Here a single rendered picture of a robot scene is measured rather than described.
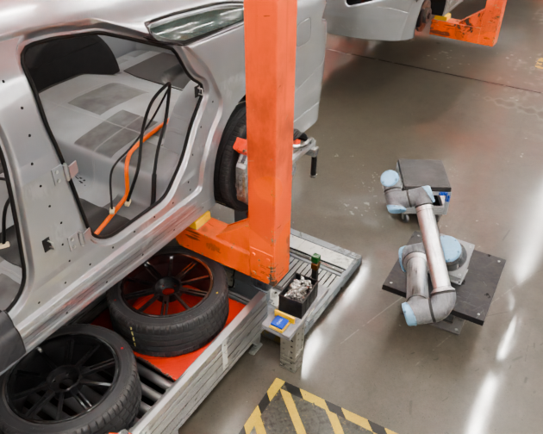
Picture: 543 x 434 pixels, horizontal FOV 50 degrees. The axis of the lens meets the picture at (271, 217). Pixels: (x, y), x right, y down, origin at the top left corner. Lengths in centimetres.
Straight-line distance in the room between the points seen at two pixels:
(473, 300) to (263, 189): 147
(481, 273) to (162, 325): 194
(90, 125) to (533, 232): 324
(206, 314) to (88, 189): 105
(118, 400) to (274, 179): 122
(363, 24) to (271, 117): 317
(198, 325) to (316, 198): 199
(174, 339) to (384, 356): 125
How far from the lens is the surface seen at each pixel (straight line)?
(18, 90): 235
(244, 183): 334
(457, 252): 341
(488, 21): 658
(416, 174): 454
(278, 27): 244
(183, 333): 308
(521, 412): 357
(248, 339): 337
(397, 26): 574
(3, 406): 294
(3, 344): 261
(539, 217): 499
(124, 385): 285
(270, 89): 254
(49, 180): 246
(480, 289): 370
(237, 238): 315
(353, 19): 564
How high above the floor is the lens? 272
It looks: 37 degrees down
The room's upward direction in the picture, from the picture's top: straight up
